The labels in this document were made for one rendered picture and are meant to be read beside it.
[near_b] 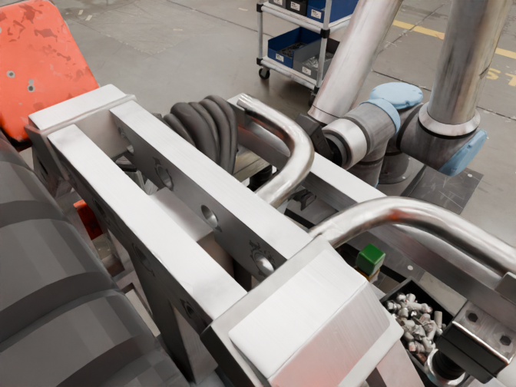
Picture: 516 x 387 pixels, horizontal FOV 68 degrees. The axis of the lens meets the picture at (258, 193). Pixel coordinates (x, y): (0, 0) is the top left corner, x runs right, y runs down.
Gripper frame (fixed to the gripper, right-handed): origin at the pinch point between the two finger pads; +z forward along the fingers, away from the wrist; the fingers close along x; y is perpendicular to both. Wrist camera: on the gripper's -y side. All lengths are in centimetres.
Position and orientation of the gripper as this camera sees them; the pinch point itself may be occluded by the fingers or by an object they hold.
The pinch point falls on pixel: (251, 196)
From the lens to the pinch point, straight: 60.4
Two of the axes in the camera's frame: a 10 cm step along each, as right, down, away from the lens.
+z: -7.3, 4.9, -4.8
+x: -6.8, -5.2, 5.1
